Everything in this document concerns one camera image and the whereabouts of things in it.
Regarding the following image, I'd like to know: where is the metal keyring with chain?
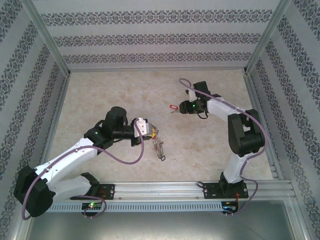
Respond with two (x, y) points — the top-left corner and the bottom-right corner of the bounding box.
(151, 138), (167, 162)

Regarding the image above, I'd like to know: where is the grey metal panel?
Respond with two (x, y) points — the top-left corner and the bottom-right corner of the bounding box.
(24, 209), (301, 240)

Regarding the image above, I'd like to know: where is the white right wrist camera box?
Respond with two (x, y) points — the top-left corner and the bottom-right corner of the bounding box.
(187, 87), (198, 102)

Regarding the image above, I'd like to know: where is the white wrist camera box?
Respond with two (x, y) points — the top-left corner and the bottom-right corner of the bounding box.
(133, 117), (149, 138)
(187, 87), (198, 102)

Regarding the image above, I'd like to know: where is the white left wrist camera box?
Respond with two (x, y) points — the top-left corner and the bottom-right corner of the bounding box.
(133, 117), (149, 138)

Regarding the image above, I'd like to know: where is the aluminium table back rail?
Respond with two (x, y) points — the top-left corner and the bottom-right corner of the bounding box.
(68, 69), (247, 74)

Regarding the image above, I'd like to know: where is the aluminium mounting rail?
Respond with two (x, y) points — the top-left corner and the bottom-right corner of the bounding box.
(114, 182), (206, 200)

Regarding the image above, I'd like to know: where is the aluminium table side rail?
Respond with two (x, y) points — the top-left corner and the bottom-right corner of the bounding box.
(14, 73), (72, 240)
(243, 71), (295, 201)

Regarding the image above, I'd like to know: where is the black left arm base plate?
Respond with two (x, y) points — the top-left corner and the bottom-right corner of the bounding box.
(98, 183), (116, 200)

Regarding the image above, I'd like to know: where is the perforated grey cable tray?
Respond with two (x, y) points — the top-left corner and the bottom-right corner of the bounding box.
(48, 201), (242, 213)

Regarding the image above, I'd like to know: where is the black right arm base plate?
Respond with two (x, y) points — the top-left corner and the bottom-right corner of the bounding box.
(203, 183), (249, 200)

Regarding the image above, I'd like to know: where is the aluminium frame corner post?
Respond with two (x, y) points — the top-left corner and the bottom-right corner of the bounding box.
(24, 0), (72, 77)
(243, 0), (297, 76)

